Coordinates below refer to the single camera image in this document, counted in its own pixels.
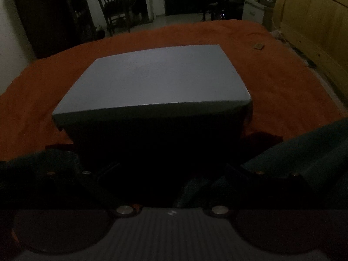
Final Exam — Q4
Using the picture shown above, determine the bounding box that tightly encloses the small yellow matchbox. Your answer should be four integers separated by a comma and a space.
254, 43, 264, 50

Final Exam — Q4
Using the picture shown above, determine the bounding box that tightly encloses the wooden headboard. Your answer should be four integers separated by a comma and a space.
273, 0, 347, 97

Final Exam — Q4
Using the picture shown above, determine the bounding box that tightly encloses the white side cabinet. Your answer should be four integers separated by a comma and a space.
243, 0, 273, 31

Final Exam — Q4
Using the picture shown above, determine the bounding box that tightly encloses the dark wooden chair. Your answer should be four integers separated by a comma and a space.
94, 0, 151, 37

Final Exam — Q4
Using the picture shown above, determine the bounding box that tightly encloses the black office chair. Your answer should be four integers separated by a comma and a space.
202, 0, 227, 21

